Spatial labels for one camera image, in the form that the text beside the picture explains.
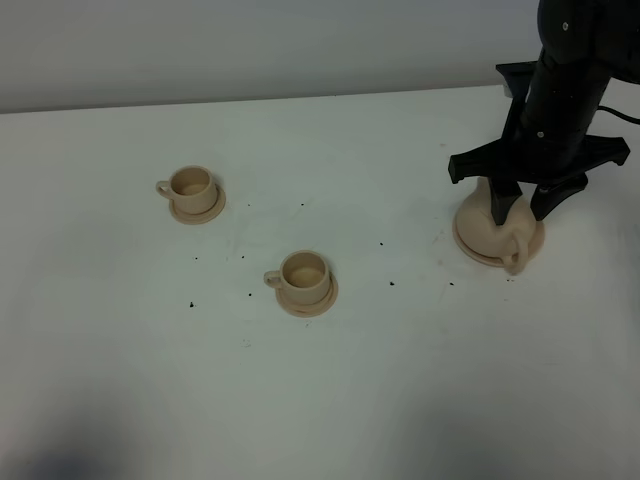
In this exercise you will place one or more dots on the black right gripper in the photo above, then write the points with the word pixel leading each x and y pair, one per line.
pixel 545 139

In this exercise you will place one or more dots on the tan ceramic teapot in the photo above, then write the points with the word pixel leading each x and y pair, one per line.
pixel 478 203

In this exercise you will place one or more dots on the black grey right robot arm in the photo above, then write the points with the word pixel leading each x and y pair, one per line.
pixel 590 31

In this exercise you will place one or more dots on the tan teapot saucer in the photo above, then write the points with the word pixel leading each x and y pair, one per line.
pixel 509 247

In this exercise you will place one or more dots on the near tan teacup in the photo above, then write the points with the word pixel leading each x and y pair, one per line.
pixel 303 278

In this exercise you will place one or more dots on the tan teacup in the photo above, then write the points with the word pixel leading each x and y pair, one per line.
pixel 192 189
pixel 303 278

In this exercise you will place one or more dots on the near tan cup saucer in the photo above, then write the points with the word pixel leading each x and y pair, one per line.
pixel 312 310

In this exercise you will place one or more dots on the tan cup saucer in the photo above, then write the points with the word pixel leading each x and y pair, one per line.
pixel 312 310
pixel 201 218

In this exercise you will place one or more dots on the far tan cup saucer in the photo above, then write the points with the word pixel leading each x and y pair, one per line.
pixel 201 218

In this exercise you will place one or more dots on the far tan teacup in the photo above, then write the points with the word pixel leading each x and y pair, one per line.
pixel 192 189

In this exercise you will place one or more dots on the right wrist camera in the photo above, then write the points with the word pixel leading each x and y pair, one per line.
pixel 517 77

